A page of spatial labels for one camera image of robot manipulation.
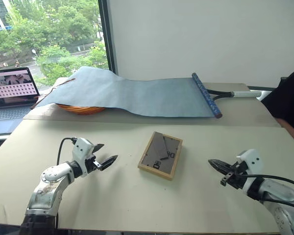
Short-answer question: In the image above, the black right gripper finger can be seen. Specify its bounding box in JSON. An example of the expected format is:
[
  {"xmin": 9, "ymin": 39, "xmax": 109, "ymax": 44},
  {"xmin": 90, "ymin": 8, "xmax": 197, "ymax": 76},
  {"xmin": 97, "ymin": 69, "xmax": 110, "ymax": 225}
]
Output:
[
  {"xmin": 208, "ymin": 159, "xmax": 231, "ymax": 170},
  {"xmin": 211, "ymin": 164, "xmax": 233, "ymax": 176}
]

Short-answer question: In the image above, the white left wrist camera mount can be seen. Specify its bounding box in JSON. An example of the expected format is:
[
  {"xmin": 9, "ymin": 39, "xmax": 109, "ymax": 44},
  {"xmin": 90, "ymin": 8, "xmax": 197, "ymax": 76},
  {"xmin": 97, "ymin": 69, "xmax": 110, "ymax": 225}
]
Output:
[{"xmin": 72, "ymin": 137, "xmax": 96, "ymax": 177}]

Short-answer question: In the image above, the black racket with white grip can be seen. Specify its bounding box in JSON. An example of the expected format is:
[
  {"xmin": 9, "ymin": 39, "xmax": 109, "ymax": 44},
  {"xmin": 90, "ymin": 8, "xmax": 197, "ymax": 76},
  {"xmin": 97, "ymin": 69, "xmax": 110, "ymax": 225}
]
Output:
[{"xmin": 205, "ymin": 88, "xmax": 263, "ymax": 101}]

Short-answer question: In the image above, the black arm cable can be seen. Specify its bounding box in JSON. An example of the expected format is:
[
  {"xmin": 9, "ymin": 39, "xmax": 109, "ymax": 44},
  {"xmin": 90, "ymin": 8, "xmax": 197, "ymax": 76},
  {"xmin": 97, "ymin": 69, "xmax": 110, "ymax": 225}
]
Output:
[
  {"xmin": 239, "ymin": 173, "xmax": 294, "ymax": 189},
  {"xmin": 56, "ymin": 137, "xmax": 77, "ymax": 167}
]

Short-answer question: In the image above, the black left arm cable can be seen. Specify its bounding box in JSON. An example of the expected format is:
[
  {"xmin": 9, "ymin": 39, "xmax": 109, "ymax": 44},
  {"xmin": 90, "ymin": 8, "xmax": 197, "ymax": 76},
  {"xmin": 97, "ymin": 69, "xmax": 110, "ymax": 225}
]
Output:
[{"xmin": 56, "ymin": 137, "xmax": 77, "ymax": 167}]

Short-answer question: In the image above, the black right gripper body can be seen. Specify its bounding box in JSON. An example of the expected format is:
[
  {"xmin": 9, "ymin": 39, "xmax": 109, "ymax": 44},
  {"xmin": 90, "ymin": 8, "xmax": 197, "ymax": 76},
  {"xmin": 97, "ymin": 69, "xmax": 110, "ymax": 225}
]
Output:
[{"xmin": 220, "ymin": 162, "xmax": 248, "ymax": 190}]

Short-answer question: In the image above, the orange woven basket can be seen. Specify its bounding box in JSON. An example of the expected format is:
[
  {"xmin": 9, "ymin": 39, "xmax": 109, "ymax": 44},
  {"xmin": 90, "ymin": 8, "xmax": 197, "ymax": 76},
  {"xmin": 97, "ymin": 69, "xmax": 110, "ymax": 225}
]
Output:
[{"xmin": 55, "ymin": 103, "xmax": 106, "ymax": 116}]

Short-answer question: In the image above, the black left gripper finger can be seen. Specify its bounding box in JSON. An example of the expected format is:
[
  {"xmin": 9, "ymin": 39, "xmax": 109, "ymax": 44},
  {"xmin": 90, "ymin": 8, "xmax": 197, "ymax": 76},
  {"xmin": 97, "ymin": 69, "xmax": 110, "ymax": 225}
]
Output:
[
  {"xmin": 92, "ymin": 143, "xmax": 105, "ymax": 155},
  {"xmin": 99, "ymin": 154, "xmax": 120, "ymax": 171}
]

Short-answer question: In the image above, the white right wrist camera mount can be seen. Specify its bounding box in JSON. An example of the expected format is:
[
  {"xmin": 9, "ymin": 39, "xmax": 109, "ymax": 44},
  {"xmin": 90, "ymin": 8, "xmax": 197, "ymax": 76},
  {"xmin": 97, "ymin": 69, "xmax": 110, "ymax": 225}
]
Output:
[{"xmin": 236, "ymin": 148, "xmax": 264, "ymax": 194}]

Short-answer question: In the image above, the blue hanging scroll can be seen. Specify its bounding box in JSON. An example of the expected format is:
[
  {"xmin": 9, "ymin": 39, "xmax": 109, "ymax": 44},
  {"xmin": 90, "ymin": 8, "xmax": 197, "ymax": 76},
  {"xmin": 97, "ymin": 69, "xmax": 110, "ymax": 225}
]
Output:
[{"xmin": 30, "ymin": 66, "xmax": 222, "ymax": 119}]

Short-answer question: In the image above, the person in black shirt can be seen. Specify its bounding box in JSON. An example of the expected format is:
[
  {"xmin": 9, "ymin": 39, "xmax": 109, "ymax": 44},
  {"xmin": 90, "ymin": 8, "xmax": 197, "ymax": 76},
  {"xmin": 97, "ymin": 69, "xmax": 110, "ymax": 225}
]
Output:
[{"xmin": 260, "ymin": 66, "xmax": 294, "ymax": 145}]

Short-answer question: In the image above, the black window frame post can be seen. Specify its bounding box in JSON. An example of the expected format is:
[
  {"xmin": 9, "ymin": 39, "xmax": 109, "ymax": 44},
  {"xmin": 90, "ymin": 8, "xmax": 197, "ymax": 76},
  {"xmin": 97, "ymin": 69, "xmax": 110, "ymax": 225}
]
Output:
[{"xmin": 98, "ymin": 0, "xmax": 119, "ymax": 75}]

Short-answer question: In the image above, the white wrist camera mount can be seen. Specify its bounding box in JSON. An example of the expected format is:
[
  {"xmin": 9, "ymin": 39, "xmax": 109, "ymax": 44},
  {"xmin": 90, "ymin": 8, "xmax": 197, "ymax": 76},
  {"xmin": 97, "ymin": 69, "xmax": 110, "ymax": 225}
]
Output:
[
  {"xmin": 72, "ymin": 137, "xmax": 96, "ymax": 177},
  {"xmin": 236, "ymin": 148, "xmax": 264, "ymax": 194}
]

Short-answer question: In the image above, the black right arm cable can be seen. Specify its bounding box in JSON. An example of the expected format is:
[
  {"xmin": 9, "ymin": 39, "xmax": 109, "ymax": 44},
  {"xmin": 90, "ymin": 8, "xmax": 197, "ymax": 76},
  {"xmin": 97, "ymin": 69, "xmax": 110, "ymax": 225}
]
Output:
[{"xmin": 239, "ymin": 173, "xmax": 294, "ymax": 189}]

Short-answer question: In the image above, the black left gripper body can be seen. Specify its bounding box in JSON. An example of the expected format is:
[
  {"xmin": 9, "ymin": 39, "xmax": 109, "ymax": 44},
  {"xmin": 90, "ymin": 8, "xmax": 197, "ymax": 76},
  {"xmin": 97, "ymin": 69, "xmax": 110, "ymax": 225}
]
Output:
[{"xmin": 84, "ymin": 154, "xmax": 104, "ymax": 173}]

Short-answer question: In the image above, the laptop with lit screen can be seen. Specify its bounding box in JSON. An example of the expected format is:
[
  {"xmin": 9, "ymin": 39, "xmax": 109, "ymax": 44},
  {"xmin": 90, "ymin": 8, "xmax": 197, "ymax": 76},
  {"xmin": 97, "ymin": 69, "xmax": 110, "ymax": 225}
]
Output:
[{"xmin": 0, "ymin": 67, "xmax": 41, "ymax": 136}]

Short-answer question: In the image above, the wooden framed square clock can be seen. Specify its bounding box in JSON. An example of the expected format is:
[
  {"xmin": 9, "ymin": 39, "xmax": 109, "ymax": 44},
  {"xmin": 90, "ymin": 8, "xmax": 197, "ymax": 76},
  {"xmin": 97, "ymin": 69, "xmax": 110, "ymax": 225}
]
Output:
[{"xmin": 137, "ymin": 131, "xmax": 184, "ymax": 182}]

